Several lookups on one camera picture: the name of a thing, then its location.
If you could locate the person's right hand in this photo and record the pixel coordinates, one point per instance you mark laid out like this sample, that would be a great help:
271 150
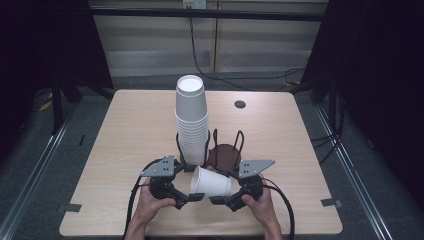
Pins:
263 210

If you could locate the grey tape strip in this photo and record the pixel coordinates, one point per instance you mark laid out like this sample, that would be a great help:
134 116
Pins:
331 202
71 208

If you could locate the metal floor rail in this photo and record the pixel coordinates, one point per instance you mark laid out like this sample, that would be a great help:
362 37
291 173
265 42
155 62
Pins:
353 173
33 176

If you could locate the person's left hand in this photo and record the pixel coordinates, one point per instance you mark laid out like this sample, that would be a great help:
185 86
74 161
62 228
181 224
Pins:
148 208

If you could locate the white wall socket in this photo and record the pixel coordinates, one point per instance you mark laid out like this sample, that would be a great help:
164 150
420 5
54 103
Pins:
195 4

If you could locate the black curtain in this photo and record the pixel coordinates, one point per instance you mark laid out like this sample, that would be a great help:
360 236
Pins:
43 50
376 83

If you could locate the black metal stand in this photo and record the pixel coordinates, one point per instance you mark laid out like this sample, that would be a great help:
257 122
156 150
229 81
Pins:
57 106

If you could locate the single white paper cup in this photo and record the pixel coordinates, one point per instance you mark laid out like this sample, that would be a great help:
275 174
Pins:
211 183

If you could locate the black background desk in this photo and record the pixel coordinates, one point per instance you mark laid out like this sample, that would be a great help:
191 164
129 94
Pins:
150 14

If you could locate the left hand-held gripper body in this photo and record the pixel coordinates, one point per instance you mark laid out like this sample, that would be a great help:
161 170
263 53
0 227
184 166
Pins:
160 168

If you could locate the stack of white paper cups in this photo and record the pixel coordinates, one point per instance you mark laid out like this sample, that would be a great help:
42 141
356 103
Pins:
191 133

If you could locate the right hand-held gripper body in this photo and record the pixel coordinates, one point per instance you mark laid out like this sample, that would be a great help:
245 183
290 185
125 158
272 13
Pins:
251 168

